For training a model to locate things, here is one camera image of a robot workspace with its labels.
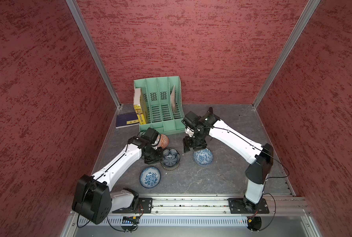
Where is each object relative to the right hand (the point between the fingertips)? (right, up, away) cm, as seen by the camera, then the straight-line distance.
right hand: (190, 152), depth 75 cm
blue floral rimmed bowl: (-23, -16, +8) cm, 29 cm away
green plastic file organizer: (-20, +29, +47) cm, 58 cm away
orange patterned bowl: (-16, +2, +22) cm, 27 cm away
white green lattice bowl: (-11, -10, +4) cm, 15 cm away
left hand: (-16, -7, +4) cm, 18 cm away
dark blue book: (-46, +16, +35) cm, 60 cm away
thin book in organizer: (-10, +32, +27) cm, 44 cm away
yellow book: (-31, +20, +15) cm, 40 cm away
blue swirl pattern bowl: (+10, -7, +15) cm, 19 cm away
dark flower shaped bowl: (-11, -6, +9) cm, 15 cm away
